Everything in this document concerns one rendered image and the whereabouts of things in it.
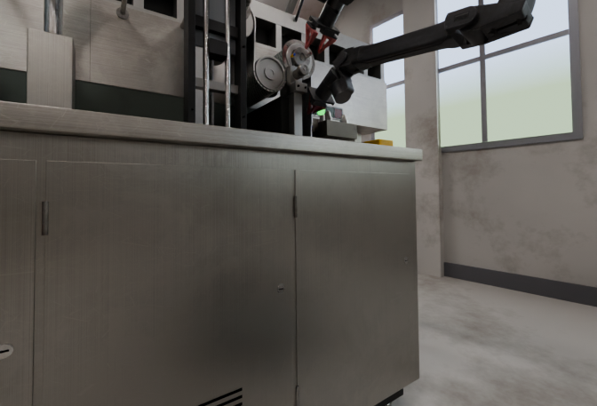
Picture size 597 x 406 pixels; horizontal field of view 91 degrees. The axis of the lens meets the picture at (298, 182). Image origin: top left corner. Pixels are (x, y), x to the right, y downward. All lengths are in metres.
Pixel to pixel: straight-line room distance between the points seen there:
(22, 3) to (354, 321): 1.41
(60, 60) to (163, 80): 0.40
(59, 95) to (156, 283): 0.57
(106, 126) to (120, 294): 0.30
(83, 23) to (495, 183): 2.69
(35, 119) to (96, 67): 0.70
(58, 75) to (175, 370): 0.77
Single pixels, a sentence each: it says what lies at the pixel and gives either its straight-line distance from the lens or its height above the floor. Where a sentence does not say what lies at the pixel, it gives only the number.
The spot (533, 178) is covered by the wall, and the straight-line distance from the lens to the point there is 2.74.
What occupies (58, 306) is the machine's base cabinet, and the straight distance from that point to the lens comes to 0.66.
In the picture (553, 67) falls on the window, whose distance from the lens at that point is 2.82.
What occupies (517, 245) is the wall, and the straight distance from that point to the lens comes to 2.79.
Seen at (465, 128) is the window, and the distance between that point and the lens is 2.87.
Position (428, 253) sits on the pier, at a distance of 2.94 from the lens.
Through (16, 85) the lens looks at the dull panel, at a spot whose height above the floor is 1.09.
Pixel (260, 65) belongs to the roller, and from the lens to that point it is 1.10.
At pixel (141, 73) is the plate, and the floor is 1.20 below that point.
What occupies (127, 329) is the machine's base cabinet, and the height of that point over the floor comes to 0.51.
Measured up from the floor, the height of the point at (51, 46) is 1.13.
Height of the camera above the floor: 0.76
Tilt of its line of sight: 2 degrees up
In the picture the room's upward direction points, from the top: 1 degrees counter-clockwise
